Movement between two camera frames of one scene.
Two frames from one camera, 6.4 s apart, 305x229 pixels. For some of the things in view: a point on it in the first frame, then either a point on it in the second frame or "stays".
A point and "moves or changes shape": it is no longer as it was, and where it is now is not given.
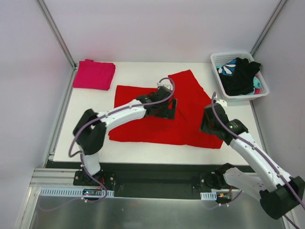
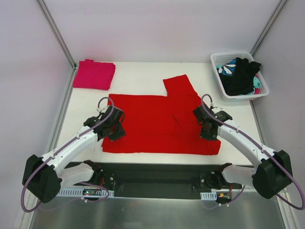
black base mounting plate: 153,180 stays
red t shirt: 184,130 moves or changes shape
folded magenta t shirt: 94,75 stays
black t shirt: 237,76 stays
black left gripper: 168,109 -> 116,133
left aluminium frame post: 59,38 stays
